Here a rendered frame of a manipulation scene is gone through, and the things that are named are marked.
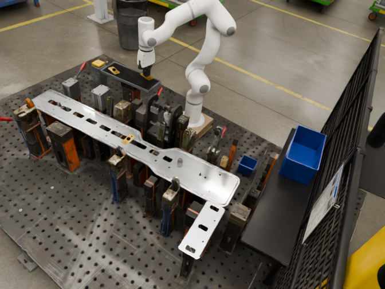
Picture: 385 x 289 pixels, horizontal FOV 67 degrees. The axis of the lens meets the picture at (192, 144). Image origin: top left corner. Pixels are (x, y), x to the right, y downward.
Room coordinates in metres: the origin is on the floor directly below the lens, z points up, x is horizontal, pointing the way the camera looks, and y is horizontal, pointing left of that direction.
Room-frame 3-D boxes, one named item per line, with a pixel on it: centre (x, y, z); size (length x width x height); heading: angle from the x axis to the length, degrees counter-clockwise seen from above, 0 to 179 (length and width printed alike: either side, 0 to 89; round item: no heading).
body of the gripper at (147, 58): (1.51, 0.33, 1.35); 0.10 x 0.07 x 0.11; 142
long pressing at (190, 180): (1.17, 0.39, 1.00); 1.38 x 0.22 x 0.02; 67
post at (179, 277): (0.58, -0.06, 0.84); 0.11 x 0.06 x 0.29; 157
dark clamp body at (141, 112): (1.37, 0.32, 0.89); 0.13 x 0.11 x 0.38; 157
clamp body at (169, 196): (0.83, 0.07, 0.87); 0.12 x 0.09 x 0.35; 157
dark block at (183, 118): (1.28, 0.08, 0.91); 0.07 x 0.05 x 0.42; 157
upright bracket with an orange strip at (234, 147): (1.10, -0.22, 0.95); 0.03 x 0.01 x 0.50; 67
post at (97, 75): (1.67, 0.69, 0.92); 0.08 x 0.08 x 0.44; 67
